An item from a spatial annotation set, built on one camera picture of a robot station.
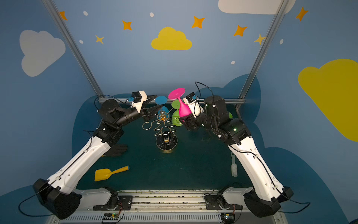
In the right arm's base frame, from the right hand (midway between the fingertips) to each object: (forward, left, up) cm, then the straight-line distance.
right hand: (187, 113), depth 63 cm
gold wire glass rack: (+7, +14, -39) cm, 42 cm away
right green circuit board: (-35, -24, -44) cm, 61 cm away
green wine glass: (+14, +7, -19) cm, 25 cm away
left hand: (+3, +14, +6) cm, 16 cm away
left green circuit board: (-38, +39, -43) cm, 69 cm away
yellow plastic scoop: (-18, +49, -39) cm, 65 cm away
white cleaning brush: (-8, -31, -40) cm, 52 cm away
